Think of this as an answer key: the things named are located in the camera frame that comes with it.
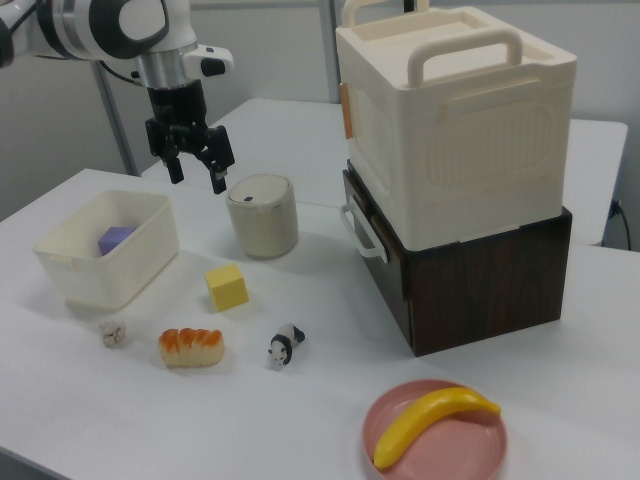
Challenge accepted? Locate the toy bread loaf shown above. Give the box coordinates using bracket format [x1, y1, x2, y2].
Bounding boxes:
[157, 327, 226, 370]

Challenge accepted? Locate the dark wooden drawer box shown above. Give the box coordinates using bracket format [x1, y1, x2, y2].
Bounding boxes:
[341, 168, 573, 359]

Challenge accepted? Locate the beige cylindrical lidded bin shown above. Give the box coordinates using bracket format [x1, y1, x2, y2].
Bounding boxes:
[225, 173, 300, 260]

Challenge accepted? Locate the yellow toy banana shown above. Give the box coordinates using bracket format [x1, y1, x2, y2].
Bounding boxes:
[373, 385, 502, 471]

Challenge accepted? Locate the white plastic basket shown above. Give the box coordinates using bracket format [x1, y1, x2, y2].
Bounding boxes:
[33, 188, 181, 309]

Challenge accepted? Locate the yellow foam cube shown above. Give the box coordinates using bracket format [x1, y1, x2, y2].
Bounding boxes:
[204, 263, 250, 314]

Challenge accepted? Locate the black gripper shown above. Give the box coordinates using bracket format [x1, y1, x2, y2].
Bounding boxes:
[144, 79, 236, 196]

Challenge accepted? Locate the purple foam cube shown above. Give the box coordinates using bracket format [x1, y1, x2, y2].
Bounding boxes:
[97, 225, 138, 257]

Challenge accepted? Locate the panda figurine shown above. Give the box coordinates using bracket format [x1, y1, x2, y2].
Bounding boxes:
[268, 323, 307, 372]

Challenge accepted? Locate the black cable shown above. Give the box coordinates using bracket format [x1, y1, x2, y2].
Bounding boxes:
[610, 199, 632, 250]

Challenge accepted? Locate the small crumpled beige object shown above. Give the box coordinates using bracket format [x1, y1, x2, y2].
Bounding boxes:
[97, 321, 128, 350]

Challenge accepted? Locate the cream plastic storage box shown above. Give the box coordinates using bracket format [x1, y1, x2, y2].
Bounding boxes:
[334, 0, 581, 252]

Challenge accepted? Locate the grey metal stand pole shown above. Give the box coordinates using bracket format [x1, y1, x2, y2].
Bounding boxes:
[93, 62, 138, 176]

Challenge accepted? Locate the white drawer handle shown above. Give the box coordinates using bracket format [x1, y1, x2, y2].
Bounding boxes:
[339, 202, 390, 262]

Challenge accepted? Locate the pink plate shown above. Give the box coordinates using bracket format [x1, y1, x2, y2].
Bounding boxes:
[361, 379, 510, 480]

